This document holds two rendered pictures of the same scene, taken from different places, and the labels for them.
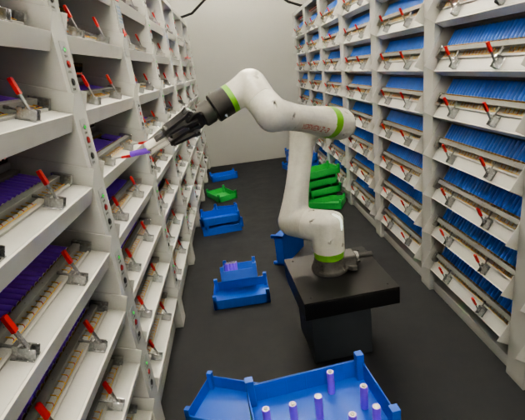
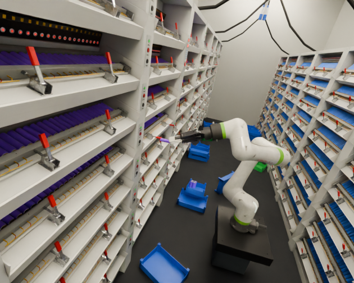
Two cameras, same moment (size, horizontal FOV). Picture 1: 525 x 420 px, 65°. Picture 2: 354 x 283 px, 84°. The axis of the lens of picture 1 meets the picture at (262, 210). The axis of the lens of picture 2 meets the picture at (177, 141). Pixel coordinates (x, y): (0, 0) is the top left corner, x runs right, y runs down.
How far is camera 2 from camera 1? 0.40 m
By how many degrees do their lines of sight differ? 14
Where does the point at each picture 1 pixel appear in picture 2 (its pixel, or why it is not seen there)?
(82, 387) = (90, 261)
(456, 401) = not seen: outside the picture
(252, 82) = (239, 129)
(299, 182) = (243, 175)
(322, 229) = (244, 208)
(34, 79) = (124, 100)
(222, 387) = (162, 252)
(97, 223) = (130, 174)
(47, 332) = (78, 243)
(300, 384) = not seen: outside the picture
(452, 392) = not seen: outside the picture
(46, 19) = (139, 73)
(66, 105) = (134, 117)
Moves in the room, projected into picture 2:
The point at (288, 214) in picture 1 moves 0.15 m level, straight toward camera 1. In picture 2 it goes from (230, 188) to (226, 200)
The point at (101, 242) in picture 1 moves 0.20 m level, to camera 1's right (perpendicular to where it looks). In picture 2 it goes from (128, 183) to (163, 195)
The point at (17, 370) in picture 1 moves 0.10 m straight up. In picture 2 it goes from (53, 270) to (49, 250)
